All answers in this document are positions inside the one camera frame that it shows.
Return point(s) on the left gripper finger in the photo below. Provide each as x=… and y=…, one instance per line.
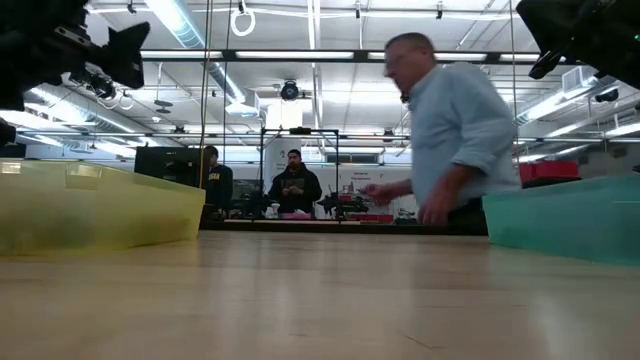
x=127, y=55

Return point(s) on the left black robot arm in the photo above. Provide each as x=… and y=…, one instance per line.
x=5, y=132

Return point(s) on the black background robot arm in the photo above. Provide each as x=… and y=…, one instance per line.
x=345, y=205

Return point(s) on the black monitor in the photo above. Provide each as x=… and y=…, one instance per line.
x=165, y=165

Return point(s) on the red storage bin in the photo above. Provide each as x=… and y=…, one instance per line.
x=550, y=171

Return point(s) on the person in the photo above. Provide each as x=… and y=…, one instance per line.
x=460, y=130
x=295, y=182
x=217, y=180

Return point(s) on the yellow translucent plastic bin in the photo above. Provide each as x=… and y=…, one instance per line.
x=100, y=210

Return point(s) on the teal translucent plastic bin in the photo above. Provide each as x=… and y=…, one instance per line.
x=560, y=220

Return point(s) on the person's hand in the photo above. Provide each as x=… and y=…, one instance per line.
x=375, y=192
x=435, y=207

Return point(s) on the silver ceiling duct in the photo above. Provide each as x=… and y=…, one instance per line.
x=185, y=30

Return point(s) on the black overhead camera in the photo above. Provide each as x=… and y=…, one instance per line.
x=289, y=91

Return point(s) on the black background frame stand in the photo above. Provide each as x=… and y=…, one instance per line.
x=300, y=131

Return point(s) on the black table frame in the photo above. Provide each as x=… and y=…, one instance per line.
x=350, y=229

